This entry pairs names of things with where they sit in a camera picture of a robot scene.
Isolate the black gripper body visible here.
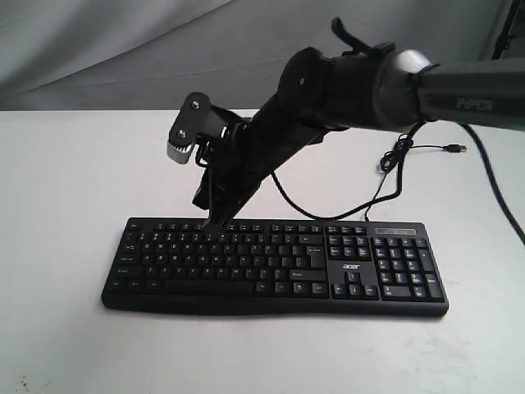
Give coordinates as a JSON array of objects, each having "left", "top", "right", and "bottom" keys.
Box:
[{"left": 198, "top": 48, "right": 331, "bottom": 196}]

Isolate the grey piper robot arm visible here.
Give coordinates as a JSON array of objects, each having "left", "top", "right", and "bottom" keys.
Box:
[{"left": 193, "top": 18, "right": 524, "bottom": 226}]

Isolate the black acer keyboard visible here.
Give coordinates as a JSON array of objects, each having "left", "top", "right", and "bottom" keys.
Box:
[{"left": 101, "top": 218, "right": 449, "bottom": 317}]

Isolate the grey backdrop cloth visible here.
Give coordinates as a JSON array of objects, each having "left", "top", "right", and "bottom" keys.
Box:
[{"left": 1, "top": 1, "right": 510, "bottom": 110}]

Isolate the black tripod stand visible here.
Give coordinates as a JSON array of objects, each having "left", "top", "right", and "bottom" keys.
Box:
[{"left": 487, "top": 0, "right": 524, "bottom": 60}]

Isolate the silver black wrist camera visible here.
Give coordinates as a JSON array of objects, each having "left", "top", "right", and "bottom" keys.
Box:
[{"left": 167, "top": 92, "right": 235, "bottom": 164}]

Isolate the black USB cable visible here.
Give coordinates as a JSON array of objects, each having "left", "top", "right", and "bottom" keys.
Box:
[{"left": 362, "top": 131, "right": 468, "bottom": 223}]

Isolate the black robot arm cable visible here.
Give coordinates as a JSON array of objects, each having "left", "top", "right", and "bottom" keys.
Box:
[{"left": 268, "top": 118, "right": 525, "bottom": 251}]

